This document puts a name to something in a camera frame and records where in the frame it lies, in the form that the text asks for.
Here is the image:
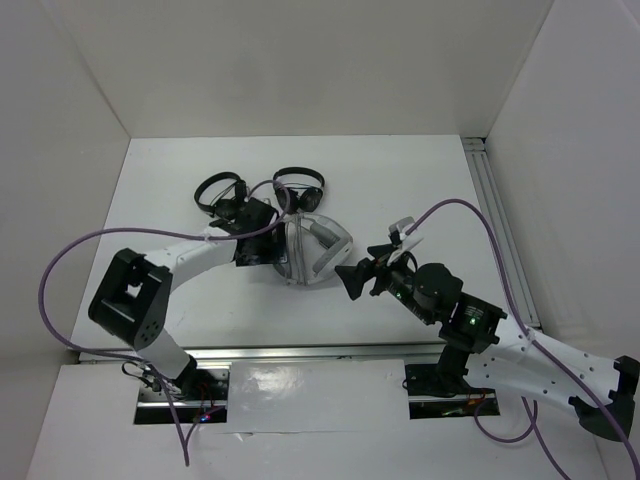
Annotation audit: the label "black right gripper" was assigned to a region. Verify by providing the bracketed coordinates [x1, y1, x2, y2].
[333, 242, 435, 324]

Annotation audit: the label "white over-ear headphones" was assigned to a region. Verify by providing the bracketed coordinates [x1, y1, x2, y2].
[274, 213, 354, 287]

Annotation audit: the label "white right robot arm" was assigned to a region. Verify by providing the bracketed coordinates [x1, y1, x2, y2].
[367, 245, 639, 441]

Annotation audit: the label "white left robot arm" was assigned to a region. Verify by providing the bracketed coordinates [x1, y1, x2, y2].
[88, 198, 354, 399]

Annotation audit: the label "black headphones with silver band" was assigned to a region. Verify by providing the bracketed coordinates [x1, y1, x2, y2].
[193, 172, 248, 221]

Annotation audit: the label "black headphones with thin band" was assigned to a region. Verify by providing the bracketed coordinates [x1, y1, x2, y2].
[272, 167, 325, 214]

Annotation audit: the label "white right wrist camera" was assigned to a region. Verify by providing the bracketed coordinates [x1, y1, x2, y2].
[387, 217, 424, 266]

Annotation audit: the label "aluminium front rail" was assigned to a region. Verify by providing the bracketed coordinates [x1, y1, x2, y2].
[77, 341, 446, 369]

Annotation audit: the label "aluminium side rail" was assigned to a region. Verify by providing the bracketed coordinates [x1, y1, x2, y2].
[461, 137, 541, 329]

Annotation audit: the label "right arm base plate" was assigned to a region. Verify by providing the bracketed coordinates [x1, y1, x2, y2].
[402, 364, 500, 420]

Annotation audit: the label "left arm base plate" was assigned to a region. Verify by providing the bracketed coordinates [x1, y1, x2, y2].
[132, 367, 230, 425]

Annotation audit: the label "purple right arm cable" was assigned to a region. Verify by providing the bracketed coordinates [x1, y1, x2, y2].
[404, 198, 640, 480]

